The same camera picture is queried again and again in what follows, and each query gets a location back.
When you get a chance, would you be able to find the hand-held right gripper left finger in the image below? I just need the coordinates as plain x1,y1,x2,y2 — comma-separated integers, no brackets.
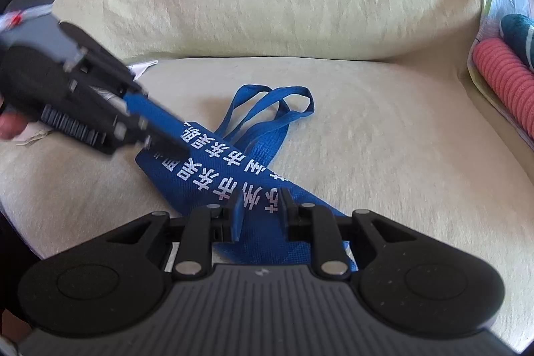
106,189,246,280

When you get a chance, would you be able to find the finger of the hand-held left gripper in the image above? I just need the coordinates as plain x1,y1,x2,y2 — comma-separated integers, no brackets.
106,116,189,161
59,20,189,150

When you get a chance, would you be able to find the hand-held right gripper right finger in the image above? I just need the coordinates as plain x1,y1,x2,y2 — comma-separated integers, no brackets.
279,187,402,280

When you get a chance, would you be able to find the white cartoon print shopping bag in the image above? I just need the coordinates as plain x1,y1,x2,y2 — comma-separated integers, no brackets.
16,61,159,146

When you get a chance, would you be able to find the blue shopping bag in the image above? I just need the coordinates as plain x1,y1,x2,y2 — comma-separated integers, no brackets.
134,85,358,271

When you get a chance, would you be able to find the person's left hand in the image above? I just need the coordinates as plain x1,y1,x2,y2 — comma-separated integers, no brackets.
0,115,29,140

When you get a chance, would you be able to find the sofa with green cover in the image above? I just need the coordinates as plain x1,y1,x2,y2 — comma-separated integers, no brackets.
0,0,534,344

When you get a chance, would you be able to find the pink ribbed blanket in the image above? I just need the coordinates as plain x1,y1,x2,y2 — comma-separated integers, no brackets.
472,39,534,142

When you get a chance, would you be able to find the teal striped towel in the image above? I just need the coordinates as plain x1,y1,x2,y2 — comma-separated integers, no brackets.
499,14,534,72

